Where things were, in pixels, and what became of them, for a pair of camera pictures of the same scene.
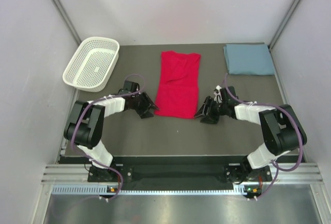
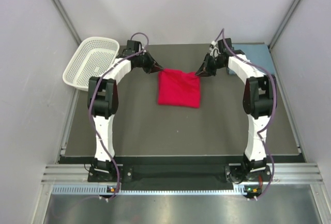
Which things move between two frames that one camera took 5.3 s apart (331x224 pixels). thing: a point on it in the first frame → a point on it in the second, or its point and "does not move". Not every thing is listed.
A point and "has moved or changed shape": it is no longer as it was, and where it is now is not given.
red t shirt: x=178 y=89 has moved or changed shape
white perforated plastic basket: x=91 y=65 does not move
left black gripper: x=147 y=103 → x=152 y=66
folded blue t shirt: x=252 y=58 does not move
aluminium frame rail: x=63 y=173 does not move
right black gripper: x=209 y=102 → x=202 y=71
